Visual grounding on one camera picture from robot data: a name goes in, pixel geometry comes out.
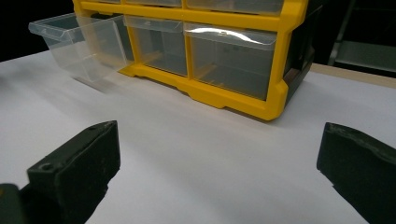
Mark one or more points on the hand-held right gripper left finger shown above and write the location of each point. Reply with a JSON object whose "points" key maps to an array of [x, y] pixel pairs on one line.
{"points": [[77, 168]]}

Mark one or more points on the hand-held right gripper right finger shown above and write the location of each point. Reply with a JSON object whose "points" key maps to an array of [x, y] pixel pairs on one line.
{"points": [[364, 168]]}

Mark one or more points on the clear plastic drawer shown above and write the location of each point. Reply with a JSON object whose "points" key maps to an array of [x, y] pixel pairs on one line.
{"points": [[77, 53]]}

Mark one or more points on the yellow black drawer organizer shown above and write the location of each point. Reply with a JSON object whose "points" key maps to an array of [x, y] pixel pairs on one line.
{"points": [[218, 18]]}

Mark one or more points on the white metal desk stand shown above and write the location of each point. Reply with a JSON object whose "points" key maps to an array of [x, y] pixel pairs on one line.
{"points": [[367, 56]]}

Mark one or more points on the grid of clear drawers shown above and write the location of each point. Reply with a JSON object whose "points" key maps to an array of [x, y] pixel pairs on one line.
{"points": [[230, 62]]}

